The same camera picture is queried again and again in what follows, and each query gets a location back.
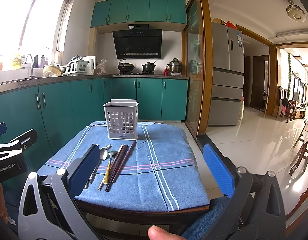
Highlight silver refrigerator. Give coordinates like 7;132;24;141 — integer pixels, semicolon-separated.
208;23;244;126

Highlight chrome kitchen faucet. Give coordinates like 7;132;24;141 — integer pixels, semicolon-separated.
25;54;34;79

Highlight teal cabinets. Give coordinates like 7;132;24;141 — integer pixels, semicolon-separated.
0;76;189;171
90;0;187;28

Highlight silver metal spoon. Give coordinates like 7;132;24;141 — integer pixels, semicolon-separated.
84;145;111;189

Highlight dark wooden table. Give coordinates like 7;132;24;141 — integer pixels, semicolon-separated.
76;200;210;225

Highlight white perforated utensil holder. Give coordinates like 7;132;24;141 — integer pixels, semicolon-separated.
103;99;139;140

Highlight white dish rack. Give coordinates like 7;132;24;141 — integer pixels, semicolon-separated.
61;55;89;76

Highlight black cooking pot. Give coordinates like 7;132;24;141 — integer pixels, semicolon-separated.
142;62;156;73

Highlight blue striped tablecloth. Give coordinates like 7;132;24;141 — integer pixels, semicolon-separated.
37;121;211;212

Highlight right hand thumb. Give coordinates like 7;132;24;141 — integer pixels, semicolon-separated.
147;225;185;240

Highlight white electric kettle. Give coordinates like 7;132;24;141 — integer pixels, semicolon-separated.
83;56;96;75

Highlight gold handled spoon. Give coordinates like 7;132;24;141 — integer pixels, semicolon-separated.
97;151;118;191

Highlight left hand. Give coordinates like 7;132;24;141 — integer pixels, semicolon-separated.
0;184;9;223

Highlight steel pressure cooker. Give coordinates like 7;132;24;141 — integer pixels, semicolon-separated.
167;58;182;74

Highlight black wok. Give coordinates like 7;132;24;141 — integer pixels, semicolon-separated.
117;59;135;73

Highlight black range hood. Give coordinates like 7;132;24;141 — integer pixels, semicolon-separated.
113;28;163;60

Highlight dark red chopstick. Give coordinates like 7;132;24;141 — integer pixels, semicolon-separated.
111;140;137;183

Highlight yellow bowl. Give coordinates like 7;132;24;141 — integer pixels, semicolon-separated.
42;65;63;77

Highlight glass sliding door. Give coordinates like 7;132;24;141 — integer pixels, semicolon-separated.
186;0;204;138

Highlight teal lower cabinets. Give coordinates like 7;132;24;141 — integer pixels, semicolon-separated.
0;76;189;171

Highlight red bottle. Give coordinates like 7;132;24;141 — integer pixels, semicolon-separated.
164;66;169;76

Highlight ceiling light fixture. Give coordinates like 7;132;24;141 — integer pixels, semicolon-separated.
286;0;306;23

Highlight dark brown chopstick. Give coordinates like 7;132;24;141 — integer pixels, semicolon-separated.
105;145;128;192

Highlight teal upper cabinets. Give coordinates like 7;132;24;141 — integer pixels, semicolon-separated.
90;0;187;28

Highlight wooden chair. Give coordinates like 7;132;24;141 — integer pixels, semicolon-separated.
289;123;308;176

